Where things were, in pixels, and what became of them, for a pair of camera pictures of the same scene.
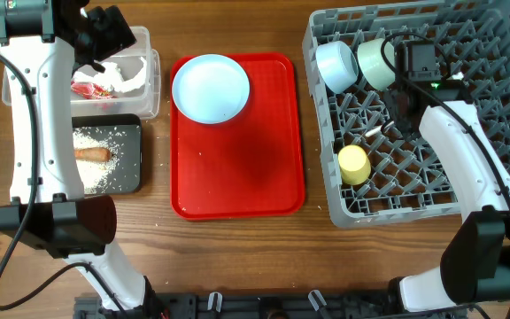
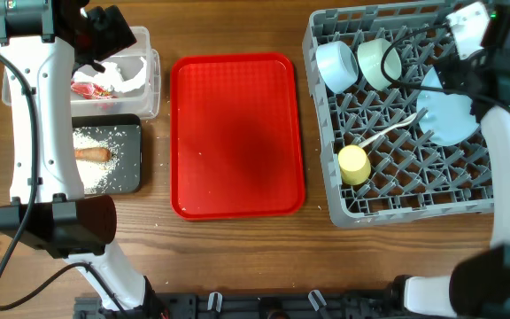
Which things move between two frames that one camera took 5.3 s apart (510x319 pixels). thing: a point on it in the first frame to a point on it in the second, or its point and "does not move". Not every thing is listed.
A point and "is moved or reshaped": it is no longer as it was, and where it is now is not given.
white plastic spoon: [370, 132] to [406, 120]
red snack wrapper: [91, 91] does not move
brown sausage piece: [92, 154] does not move
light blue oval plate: [211, 89] is moved or reshaped
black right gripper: [405, 128] to [451, 70]
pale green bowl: [373, 65] does not move
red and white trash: [112, 77] does not move
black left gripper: [115, 34] does not move
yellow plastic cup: [354, 164] does not move
